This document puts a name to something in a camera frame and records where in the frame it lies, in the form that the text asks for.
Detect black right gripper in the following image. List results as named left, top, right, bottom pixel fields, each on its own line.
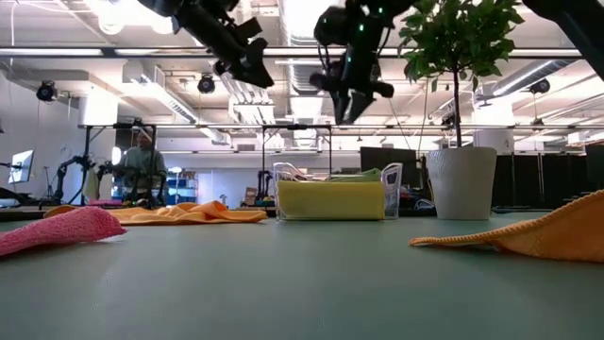
left=309, top=43, right=395, bottom=127

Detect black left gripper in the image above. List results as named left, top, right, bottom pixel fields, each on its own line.
left=176, top=6, right=277, bottom=91

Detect yellow microfiber towel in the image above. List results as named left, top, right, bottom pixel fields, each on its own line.
left=277, top=180, right=386, bottom=221

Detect orange microfiber towel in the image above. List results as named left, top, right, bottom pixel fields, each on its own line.
left=408, top=189, right=604, bottom=264
left=42, top=200, right=269, bottom=227

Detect pink microfiber towel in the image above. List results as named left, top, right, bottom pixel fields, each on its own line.
left=0, top=206, right=127, bottom=258

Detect black ceiling spotlight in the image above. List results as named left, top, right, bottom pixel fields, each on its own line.
left=528, top=77, right=551, bottom=95
left=36, top=79, right=59, bottom=103
left=196, top=74, right=217, bottom=95

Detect clear plastic bin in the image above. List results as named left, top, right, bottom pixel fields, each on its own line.
left=272, top=161, right=405, bottom=222

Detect green leafy plant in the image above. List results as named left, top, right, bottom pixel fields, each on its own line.
left=398, top=0, right=526, bottom=148

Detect white plant pot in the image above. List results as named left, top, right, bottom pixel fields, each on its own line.
left=426, top=145, right=498, bottom=221

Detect blue storage shelf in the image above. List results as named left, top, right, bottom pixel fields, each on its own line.
left=165, top=175, right=199, bottom=207

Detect person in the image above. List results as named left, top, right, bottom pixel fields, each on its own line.
left=112, top=127, right=170, bottom=209

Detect green table mat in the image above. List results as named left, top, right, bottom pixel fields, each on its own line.
left=0, top=210, right=604, bottom=340

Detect long white light bar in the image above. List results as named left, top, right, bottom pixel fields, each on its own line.
left=0, top=45, right=581, bottom=59

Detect black partition panels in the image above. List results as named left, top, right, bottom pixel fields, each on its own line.
left=490, top=144, right=604, bottom=209

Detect white-screen monitor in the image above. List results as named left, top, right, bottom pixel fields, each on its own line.
left=8, top=149, right=36, bottom=185

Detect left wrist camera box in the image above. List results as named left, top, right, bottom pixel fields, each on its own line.
left=233, top=17, right=264, bottom=42

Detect silver ceiling duct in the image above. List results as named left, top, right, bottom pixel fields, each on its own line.
left=475, top=59, right=582, bottom=111

